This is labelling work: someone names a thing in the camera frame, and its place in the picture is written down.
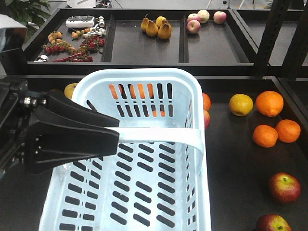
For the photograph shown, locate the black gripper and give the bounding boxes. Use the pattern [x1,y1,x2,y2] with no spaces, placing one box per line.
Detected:
[0,78,119,177]

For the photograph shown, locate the light blue plastic basket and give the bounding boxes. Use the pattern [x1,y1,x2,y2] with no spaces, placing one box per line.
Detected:
[39,68,211,231]

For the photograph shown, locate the white remote device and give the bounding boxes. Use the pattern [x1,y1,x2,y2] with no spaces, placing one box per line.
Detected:
[65,15,95,28]

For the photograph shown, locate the green potted plant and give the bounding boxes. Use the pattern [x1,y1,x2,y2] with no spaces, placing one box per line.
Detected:
[0,0,51,41]

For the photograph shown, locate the brown yellow pear group item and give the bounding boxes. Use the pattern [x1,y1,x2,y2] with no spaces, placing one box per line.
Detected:
[158,23,172,40]

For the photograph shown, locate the red apple among oranges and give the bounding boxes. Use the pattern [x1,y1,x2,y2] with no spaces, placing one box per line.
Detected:
[203,110,210,129]

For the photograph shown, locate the pink apple back tray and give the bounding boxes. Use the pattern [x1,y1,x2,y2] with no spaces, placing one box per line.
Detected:
[186,20,201,34]

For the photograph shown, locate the black wooden fruit display stand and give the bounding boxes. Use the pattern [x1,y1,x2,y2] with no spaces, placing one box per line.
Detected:
[0,8,308,231]

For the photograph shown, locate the large orange right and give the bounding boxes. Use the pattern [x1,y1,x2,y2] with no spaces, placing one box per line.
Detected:
[256,90,284,117]

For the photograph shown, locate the dark red apple front middle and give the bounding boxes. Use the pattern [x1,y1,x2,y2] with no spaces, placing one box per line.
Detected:
[255,214,293,231]

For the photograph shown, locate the dark red apple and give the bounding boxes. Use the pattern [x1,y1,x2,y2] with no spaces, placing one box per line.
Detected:
[255,214,293,231]
[268,172,301,205]

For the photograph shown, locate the dark red apple upper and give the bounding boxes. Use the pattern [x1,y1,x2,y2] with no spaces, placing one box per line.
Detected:
[268,172,301,205]

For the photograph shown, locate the black upright post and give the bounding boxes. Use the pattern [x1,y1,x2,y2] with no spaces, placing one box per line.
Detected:
[253,0,291,78]

